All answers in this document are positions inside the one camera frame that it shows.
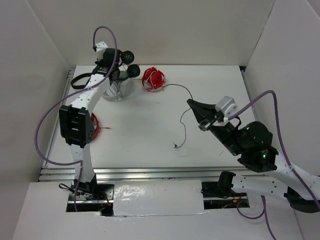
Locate white foil cover panel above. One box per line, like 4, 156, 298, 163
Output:
113, 180, 205, 217

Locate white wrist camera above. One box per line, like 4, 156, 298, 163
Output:
93, 41, 108, 61
215, 96, 238, 118

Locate black Panasonic wired headphones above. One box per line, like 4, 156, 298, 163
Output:
119, 50, 193, 149

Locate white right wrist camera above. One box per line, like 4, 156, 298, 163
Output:
215, 96, 238, 118

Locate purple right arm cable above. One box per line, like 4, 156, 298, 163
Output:
226, 89, 320, 240

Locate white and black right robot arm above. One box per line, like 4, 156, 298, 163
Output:
187, 96, 320, 214

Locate red black headphones with cable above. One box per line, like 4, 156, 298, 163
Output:
91, 113, 112, 141

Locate black headphones at back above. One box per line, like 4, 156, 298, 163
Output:
70, 72, 92, 90

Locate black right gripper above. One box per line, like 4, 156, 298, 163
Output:
184, 97, 242, 155

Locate red white wrapped headphones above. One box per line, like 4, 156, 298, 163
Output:
141, 67, 166, 92

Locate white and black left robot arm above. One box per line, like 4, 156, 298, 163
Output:
59, 46, 135, 200

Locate grey white gaming headset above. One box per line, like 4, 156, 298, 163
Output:
102, 76, 133, 102

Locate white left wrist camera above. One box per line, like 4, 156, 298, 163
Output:
93, 41, 108, 61

